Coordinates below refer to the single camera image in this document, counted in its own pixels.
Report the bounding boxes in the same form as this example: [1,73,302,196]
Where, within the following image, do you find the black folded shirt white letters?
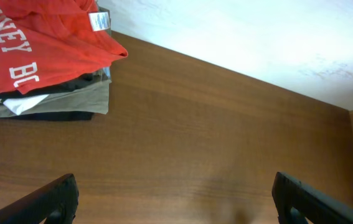
[0,70,105,99]

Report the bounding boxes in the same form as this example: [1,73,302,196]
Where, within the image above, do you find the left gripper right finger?
[271,172,353,224]

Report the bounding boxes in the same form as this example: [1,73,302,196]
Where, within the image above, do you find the olive folded garment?
[0,6,113,119]

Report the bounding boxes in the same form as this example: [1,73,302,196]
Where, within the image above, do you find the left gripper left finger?
[0,174,79,224]

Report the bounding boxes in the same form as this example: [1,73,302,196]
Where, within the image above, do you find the red orange t-shirt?
[0,0,128,94]

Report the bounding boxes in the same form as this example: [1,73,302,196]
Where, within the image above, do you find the white folded garment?
[1,95,49,115]

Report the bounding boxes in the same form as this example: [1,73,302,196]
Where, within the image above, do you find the black folded garment bottom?
[9,111,94,122]

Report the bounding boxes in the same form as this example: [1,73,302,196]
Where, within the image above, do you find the light blue folded garment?
[102,67,111,80]

